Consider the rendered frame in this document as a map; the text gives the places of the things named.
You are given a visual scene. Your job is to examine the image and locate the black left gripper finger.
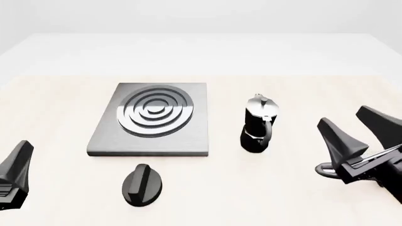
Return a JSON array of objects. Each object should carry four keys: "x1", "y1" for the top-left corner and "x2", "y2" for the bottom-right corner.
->
[{"x1": 0, "y1": 139, "x2": 35, "y2": 191}]

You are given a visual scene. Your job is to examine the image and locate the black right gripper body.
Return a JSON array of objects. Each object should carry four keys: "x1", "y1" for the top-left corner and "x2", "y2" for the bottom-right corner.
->
[{"x1": 339, "y1": 143, "x2": 402, "y2": 203}]

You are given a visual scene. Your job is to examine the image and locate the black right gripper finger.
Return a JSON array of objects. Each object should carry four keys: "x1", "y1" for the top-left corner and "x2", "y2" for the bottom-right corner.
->
[
  {"x1": 355, "y1": 105, "x2": 402, "y2": 151},
  {"x1": 316, "y1": 117, "x2": 370, "y2": 168}
]

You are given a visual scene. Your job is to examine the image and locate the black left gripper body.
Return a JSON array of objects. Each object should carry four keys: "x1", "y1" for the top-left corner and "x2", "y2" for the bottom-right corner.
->
[{"x1": 0, "y1": 179, "x2": 30, "y2": 211}]

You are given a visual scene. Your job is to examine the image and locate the black and silver moka pot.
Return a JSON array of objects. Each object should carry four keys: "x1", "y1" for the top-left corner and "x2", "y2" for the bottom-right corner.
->
[{"x1": 240, "y1": 92, "x2": 280, "y2": 154}]

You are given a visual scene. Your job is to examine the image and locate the flat black stove plate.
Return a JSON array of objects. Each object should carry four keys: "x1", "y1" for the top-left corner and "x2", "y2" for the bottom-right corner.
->
[{"x1": 85, "y1": 82, "x2": 210, "y2": 158}]

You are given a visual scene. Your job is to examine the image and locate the round black stove knob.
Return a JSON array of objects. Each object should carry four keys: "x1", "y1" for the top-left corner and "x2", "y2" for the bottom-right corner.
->
[{"x1": 121, "y1": 163, "x2": 163, "y2": 208}]

